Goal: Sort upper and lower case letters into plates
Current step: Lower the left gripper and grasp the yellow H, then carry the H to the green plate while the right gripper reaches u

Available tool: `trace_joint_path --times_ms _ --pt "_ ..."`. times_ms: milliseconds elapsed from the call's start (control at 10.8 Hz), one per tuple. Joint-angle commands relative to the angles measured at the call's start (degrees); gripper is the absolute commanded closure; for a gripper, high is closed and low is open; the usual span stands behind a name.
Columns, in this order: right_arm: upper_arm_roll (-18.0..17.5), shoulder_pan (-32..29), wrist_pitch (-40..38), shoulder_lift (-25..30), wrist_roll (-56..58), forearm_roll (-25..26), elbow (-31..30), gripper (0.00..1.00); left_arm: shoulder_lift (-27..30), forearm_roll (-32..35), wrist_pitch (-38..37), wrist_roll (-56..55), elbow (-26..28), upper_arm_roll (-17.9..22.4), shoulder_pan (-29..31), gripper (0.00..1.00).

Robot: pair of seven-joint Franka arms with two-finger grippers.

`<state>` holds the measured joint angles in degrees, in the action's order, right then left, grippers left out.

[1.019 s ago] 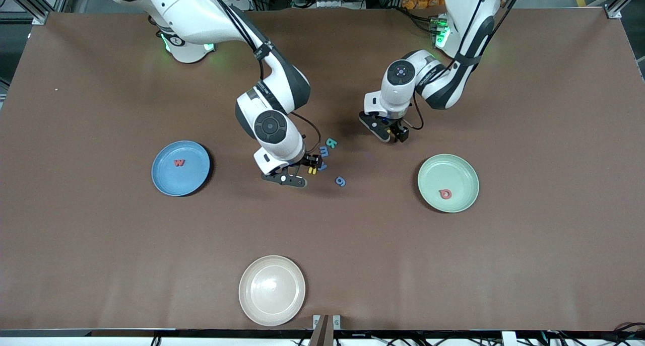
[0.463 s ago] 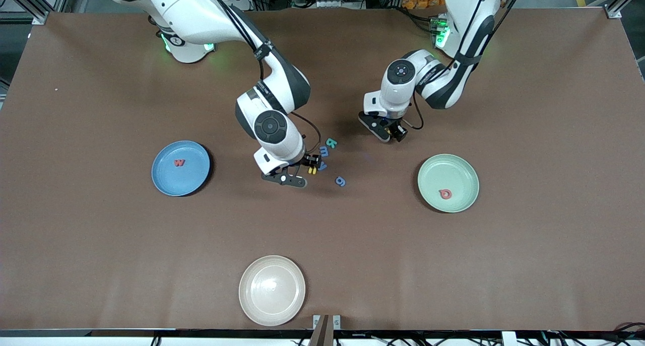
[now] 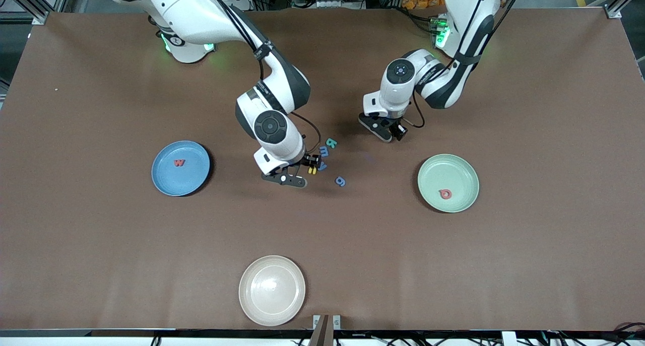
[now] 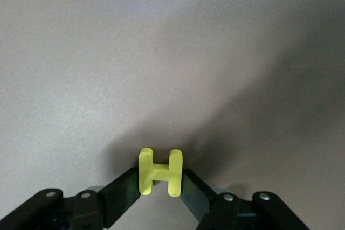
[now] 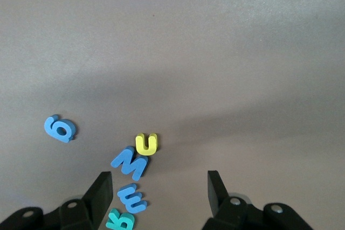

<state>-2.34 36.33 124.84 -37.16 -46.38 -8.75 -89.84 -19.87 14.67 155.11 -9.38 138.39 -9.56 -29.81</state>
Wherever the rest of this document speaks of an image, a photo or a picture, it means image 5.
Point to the blue foam small m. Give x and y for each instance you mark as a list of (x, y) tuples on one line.
[(132, 199)]

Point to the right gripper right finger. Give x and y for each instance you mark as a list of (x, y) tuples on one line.
[(215, 192)]

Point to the blue foam capital M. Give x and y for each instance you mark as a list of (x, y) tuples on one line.
[(130, 164)]

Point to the teal foam letter k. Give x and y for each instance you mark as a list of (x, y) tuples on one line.
[(120, 220)]

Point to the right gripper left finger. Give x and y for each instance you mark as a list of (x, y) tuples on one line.
[(101, 192)]

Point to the yellow foam letter u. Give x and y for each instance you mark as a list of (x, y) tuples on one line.
[(147, 147)]

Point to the blue foam letter g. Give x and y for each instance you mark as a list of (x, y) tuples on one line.
[(59, 129)]

